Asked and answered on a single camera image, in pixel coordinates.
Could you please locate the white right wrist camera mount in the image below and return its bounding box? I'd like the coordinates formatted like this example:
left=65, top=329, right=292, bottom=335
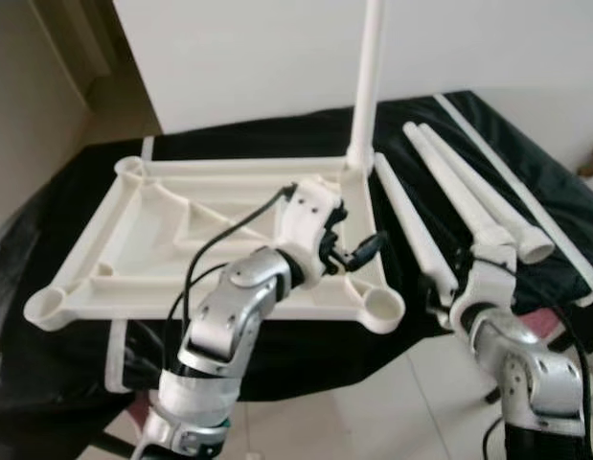
left=449, top=244, right=517, bottom=332

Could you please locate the white plastic table leg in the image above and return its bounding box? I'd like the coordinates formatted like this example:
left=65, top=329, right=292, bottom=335
left=373, top=151, right=460, bottom=306
left=418, top=123, right=556, bottom=265
left=344, top=0, right=386, bottom=178
left=401, top=122, right=517, bottom=260

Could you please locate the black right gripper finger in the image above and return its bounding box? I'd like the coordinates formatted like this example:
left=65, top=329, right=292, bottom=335
left=425, top=276, right=453, bottom=319

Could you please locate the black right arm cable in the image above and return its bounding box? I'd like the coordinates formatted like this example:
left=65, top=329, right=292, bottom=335
left=483, top=259, right=593, bottom=460

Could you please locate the white plastic children table top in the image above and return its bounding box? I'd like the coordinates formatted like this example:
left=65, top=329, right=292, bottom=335
left=23, top=153, right=407, bottom=334

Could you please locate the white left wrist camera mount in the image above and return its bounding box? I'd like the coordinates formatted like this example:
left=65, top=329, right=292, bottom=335
left=277, top=184, right=347, bottom=287

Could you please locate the black table cloth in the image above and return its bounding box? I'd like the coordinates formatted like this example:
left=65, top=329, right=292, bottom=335
left=0, top=91, right=593, bottom=423

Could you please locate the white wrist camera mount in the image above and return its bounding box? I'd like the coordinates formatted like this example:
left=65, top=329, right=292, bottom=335
left=449, top=244, right=517, bottom=332
left=277, top=184, right=347, bottom=287

